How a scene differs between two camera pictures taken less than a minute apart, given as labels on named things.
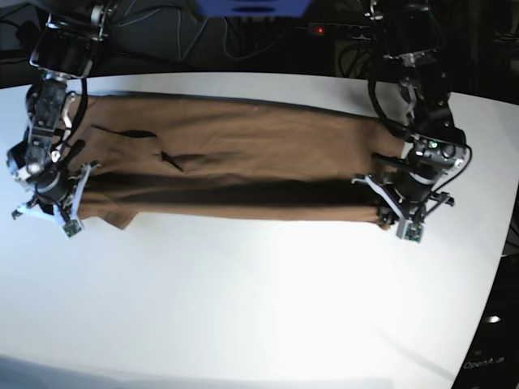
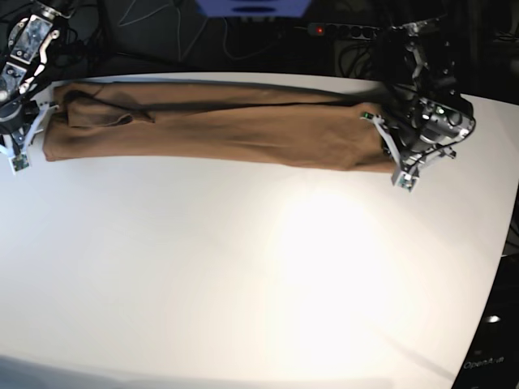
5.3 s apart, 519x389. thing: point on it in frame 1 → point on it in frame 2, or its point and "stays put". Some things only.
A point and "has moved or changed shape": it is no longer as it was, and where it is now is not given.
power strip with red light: [323, 29] stays put
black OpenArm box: [492, 361] stays put
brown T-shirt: [232, 157] has moved or changed shape
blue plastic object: [252, 8] stays put
